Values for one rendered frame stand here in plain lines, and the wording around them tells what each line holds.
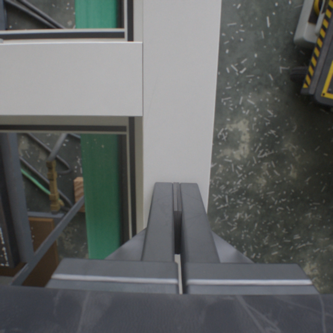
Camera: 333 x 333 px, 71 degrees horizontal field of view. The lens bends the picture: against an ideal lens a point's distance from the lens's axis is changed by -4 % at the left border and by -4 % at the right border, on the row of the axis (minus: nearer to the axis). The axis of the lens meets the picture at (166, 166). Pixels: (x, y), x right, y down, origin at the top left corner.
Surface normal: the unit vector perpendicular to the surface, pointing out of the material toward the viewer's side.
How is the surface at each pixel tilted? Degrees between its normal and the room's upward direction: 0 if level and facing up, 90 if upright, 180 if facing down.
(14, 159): 90
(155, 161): 0
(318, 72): 0
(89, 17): 0
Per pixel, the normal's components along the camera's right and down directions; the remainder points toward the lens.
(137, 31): -0.02, 0.29
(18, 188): 1.00, 0.04
